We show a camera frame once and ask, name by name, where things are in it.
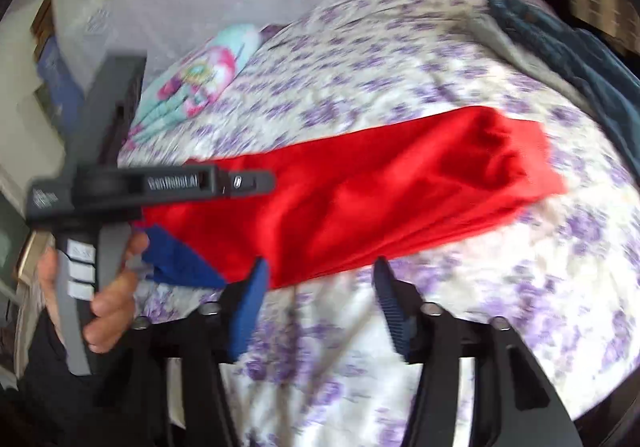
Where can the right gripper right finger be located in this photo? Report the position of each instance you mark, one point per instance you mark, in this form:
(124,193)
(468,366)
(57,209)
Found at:
(514,403)

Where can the folded turquoise floral quilt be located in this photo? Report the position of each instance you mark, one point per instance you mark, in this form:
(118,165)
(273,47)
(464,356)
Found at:
(193,83)

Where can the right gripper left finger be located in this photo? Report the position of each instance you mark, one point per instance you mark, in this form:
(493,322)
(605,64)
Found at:
(216,333)

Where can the blue patterned cloth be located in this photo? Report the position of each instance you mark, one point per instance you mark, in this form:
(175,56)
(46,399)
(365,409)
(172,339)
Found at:
(59,96)

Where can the person's left hand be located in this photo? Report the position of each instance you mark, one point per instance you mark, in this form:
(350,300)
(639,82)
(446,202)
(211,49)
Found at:
(113,307)

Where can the grey folded garment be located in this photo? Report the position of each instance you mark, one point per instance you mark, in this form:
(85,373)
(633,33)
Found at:
(486,31)

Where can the red pants with stripes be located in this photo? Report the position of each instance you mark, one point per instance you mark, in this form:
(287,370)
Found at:
(343,201)

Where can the blue denim jeans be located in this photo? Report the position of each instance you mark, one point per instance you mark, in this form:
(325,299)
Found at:
(610,88)

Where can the purple floral bedspread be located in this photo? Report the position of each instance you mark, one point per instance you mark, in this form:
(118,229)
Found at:
(321,369)

